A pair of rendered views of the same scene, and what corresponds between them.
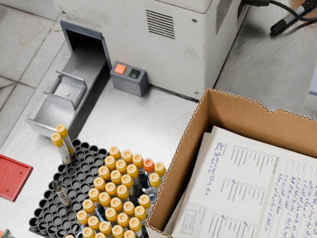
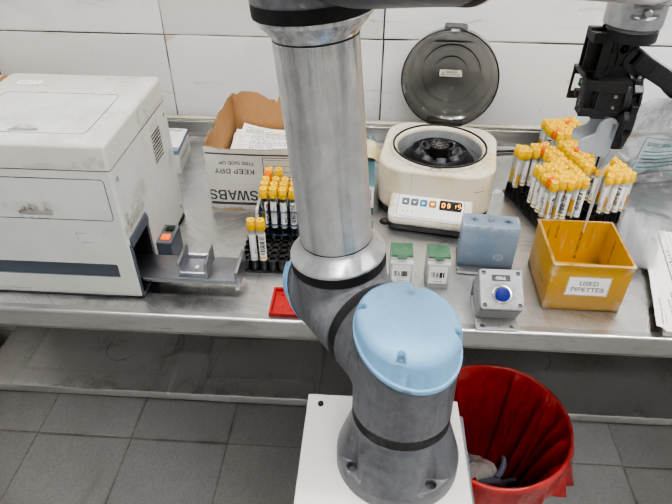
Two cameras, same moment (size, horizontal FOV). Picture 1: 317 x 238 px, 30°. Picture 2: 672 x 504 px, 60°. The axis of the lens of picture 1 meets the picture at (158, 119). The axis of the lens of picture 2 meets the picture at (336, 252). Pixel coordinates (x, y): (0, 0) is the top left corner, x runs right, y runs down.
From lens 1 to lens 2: 124 cm
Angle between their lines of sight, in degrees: 69
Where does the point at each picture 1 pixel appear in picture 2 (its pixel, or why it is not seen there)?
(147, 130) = (217, 236)
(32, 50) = not seen: outside the picture
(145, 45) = (159, 186)
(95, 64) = (158, 259)
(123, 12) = (146, 159)
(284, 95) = not seen: hidden behind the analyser
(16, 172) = (282, 298)
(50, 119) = (228, 270)
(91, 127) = not seen: hidden behind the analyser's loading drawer
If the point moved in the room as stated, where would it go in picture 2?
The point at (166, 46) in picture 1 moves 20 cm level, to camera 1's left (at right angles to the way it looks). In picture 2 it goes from (163, 168) to (194, 221)
